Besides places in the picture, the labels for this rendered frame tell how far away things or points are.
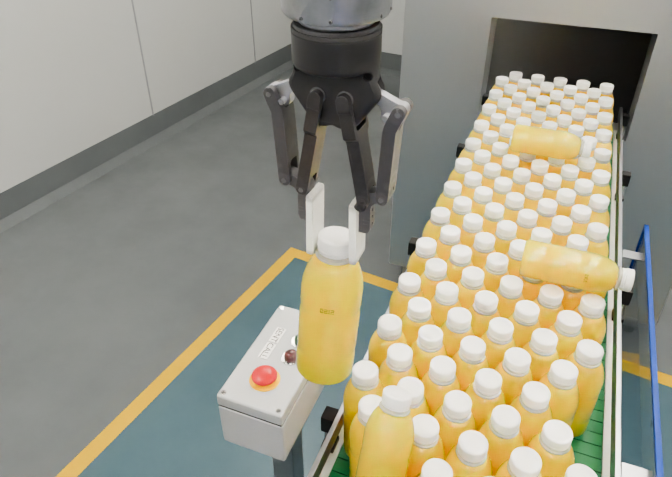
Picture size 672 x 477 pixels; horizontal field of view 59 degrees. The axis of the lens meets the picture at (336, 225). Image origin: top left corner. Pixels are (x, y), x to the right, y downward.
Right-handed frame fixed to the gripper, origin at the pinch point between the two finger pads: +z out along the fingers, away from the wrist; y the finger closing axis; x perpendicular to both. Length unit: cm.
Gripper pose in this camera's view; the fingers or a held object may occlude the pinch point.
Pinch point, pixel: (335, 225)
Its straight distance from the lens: 60.0
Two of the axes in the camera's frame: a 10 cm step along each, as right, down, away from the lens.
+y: 9.3, 2.1, -3.1
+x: 3.7, -5.2, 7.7
